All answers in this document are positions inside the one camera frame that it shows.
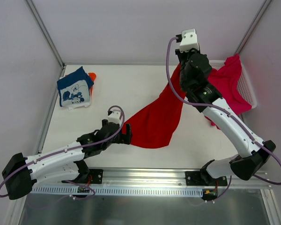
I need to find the red t shirt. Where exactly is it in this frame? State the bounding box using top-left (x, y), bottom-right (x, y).
top-left (125, 62), bottom-right (187, 149)

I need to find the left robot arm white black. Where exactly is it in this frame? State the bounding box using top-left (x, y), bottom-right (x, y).
top-left (0, 120), bottom-right (132, 200)

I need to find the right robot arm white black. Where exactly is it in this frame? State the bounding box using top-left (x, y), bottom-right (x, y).
top-left (175, 48), bottom-right (276, 186)

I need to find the magenta pink t shirt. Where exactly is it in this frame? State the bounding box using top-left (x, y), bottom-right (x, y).
top-left (208, 54), bottom-right (252, 115)

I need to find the folded blue printed t shirt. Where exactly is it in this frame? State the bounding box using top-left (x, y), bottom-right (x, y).
top-left (57, 67), bottom-right (94, 107)

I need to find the white plastic basket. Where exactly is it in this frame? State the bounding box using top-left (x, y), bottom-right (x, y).
top-left (209, 60), bottom-right (258, 109)

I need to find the folded orange t shirt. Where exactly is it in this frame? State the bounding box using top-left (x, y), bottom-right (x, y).
top-left (88, 73), bottom-right (96, 95)

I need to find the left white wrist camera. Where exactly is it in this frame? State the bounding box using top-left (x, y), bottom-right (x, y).
top-left (108, 110), bottom-right (121, 125)

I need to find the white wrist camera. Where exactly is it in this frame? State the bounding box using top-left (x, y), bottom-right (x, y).
top-left (108, 110), bottom-right (121, 125)
top-left (179, 29), bottom-right (200, 53)

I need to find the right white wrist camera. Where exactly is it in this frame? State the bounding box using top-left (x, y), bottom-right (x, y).
top-left (179, 29), bottom-right (200, 53)

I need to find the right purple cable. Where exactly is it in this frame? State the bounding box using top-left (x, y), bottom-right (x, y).
top-left (166, 35), bottom-right (281, 207)

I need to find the purple cable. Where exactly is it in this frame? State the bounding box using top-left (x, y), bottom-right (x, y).
top-left (0, 105), bottom-right (125, 201)
top-left (166, 35), bottom-right (281, 207)

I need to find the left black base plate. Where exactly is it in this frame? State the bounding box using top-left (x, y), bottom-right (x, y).
top-left (71, 169), bottom-right (104, 184)

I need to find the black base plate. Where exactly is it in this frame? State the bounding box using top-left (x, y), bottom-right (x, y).
top-left (71, 169), bottom-right (104, 184)
top-left (185, 171), bottom-right (228, 187)

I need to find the aluminium mounting rail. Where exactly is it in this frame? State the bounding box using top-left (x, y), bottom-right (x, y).
top-left (91, 167), bottom-right (273, 189)

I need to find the white slotted cable duct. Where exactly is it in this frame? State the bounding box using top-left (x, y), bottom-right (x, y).
top-left (31, 185), bottom-right (203, 198)

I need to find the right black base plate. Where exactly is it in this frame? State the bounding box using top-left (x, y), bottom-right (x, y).
top-left (185, 171), bottom-right (228, 187)

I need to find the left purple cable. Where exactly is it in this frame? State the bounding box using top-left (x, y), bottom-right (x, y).
top-left (0, 105), bottom-right (125, 201)

